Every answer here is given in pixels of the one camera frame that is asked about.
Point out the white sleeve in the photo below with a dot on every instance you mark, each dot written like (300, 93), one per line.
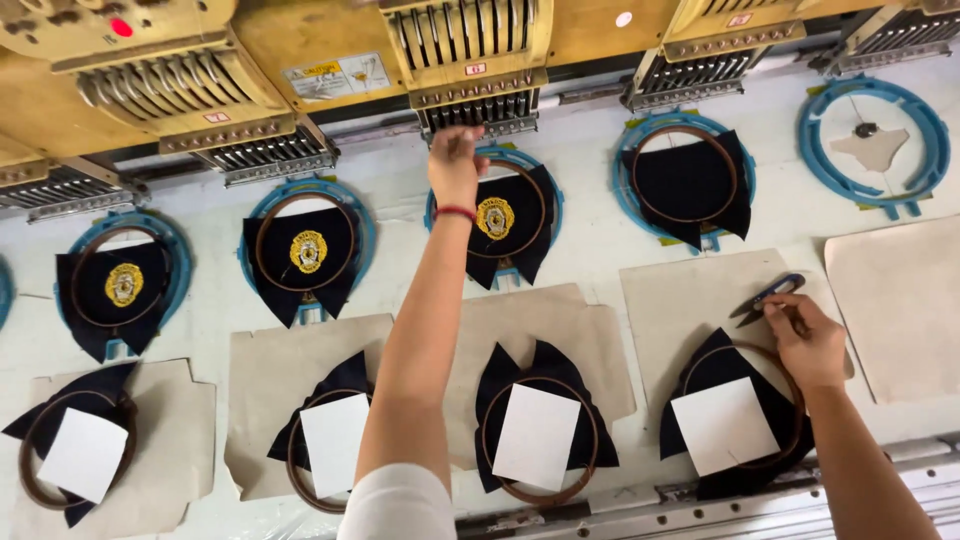
(397, 506)

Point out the blue hoop frame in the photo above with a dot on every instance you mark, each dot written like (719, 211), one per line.
(178, 259)
(365, 225)
(4, 292)
(814, 157)
(621, 187)
(556, 195)

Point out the yellow embroidery machine head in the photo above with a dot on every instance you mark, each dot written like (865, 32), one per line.
(172, 90)
(465, 52)
(52, 187)
(705, 67)
(900, 37)

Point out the person's left fingers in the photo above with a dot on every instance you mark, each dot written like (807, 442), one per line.
(456, 139)

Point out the white yellow warning label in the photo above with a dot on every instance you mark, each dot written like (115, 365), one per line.
(337, 76)

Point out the grey metal table rail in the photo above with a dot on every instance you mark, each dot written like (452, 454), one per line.
(750, 510)

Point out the person's right hand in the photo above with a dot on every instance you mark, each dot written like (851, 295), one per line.
(814, 349)

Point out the small beige backing scrap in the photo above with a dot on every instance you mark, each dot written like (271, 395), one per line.
(874, 150)

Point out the white square backing paper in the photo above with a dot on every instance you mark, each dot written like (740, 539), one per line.
(536, 439)
(724, 427)
(335, 446)
(82, 456)

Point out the hooped navy fabric gold badge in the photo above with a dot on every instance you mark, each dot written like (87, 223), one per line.
(274, 262)
(525, 232)
(94, 307)

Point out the person's right fingers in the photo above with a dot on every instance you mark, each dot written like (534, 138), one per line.
(784, 309)

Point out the beige backing sheet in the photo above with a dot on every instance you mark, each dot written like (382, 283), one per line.
(172, 450)
(675, 300)
(262, 405)
(540, 315)
(900, 307)

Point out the person's left hand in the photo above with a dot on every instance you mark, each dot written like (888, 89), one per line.
(454, 172)

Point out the hooped plain navy fabric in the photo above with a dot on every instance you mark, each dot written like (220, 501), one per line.
(341, 379)
(682, 180)
(712, 367)
(525, 367)
(52, 420)

